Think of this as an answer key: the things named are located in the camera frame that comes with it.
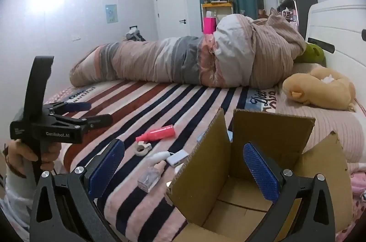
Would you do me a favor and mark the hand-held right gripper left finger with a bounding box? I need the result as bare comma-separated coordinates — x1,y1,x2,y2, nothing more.
29,138,126,242

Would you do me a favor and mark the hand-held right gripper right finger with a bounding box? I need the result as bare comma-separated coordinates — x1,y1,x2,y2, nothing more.
242,142,344,242

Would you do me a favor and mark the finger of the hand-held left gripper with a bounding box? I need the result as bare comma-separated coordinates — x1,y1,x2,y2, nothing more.
44,101,92,117
48,113,113,132

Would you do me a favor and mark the brown cardboard box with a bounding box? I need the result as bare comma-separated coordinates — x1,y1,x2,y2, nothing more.
166,107,353,242

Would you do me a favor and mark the pink plastic bottle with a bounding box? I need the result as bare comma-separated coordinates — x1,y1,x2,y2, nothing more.
135,124,176,143

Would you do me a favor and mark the person's left forearm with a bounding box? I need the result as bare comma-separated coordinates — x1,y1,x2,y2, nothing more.
0,169,39,231

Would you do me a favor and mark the person's left hand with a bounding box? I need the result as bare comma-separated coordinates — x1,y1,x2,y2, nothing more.
3,141,62,175

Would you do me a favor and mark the white tape roll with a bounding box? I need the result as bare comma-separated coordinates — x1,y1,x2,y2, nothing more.
134,141,153,157

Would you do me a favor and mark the clear glass perfume bottle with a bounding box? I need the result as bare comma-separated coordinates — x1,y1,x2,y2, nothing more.
137,161,167,193

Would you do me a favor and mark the striped plush blanket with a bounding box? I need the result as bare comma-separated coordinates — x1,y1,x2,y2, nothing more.
43,78,278,242

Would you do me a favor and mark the white adapter box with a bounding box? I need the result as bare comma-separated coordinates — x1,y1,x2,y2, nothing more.
166,149,190,168

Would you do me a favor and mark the pink ribbed pillow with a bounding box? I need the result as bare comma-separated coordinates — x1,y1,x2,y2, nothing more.
276,62,366,164

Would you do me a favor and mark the rolled beige grey duvet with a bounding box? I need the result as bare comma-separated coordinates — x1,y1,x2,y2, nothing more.
69,8,307,88

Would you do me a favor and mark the pink printed cloth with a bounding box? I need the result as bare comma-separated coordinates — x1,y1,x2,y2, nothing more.
347,162,366,220

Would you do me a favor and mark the yellow plush toy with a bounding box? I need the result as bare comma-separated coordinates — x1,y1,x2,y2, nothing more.
283,66,356,112

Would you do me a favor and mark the green plush toy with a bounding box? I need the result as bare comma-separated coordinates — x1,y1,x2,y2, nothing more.
294,42,326,64

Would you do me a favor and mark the white door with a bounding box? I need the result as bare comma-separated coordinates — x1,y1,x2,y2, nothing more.
155,0,191,40

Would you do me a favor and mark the pink box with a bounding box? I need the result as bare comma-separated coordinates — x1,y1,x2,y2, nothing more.
204,17,218,34

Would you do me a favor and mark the yellow shelf unit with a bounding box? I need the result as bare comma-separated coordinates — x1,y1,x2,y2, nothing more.
201,2,233,34

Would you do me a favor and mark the white bed headboard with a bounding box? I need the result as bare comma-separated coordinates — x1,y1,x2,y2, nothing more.
304,0,366,94

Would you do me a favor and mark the light blue wall poster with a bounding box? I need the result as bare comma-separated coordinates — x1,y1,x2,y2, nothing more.
105,4,118,24

